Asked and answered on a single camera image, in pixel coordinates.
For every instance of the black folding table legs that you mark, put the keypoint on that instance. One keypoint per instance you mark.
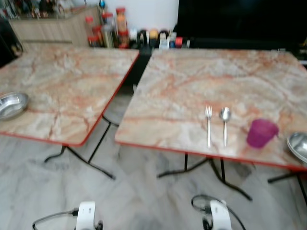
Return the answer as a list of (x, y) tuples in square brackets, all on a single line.
[(91, 160), (223, 175)]

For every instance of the dark glass-front cabinet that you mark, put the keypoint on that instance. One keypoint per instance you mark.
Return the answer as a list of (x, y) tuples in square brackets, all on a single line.
[(8, 43)]

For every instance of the round stainless steel bowl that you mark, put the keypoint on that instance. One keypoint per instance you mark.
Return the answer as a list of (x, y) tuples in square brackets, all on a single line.
[(11, 105), (299, 146)]

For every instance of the silver metal fork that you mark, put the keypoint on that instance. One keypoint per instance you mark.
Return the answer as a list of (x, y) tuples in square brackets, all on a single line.
[(208, 127)]

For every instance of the silver bottle with red cap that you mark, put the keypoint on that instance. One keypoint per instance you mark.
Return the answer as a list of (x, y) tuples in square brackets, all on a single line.
[(108, 33)]

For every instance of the black television screen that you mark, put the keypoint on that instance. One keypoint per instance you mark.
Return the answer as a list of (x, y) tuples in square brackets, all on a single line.
[(240, 19)]

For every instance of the silver metal spoon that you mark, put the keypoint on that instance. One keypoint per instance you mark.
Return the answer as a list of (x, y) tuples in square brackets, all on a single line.
[(225, 115)]

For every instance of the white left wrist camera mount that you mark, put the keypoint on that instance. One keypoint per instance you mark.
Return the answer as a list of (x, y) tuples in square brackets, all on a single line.
[(86, 215)]

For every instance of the tall red-lid spice jar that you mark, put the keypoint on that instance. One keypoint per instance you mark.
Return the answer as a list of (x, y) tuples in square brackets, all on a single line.
[(121, 26)]

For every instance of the yellow-lid jar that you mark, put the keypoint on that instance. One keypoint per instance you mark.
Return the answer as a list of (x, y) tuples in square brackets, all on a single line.
[(153, 36)]

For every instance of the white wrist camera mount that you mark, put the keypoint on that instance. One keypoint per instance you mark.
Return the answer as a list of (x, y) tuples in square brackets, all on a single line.
[(86, 215), (220, 215)]

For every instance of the purple plastic cup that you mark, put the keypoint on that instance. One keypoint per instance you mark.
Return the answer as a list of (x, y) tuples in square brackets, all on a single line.
[(260, 134)]

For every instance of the small red-lid spice jar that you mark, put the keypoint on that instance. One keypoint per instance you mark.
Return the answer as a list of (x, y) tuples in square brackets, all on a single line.
[(89, 28)]

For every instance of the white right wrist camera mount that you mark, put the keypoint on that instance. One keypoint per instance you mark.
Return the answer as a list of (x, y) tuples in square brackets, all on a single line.
[(220, 215)]

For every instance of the light wooden cabinet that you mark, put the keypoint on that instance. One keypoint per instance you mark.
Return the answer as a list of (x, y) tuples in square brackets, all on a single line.
[(53, 31)]

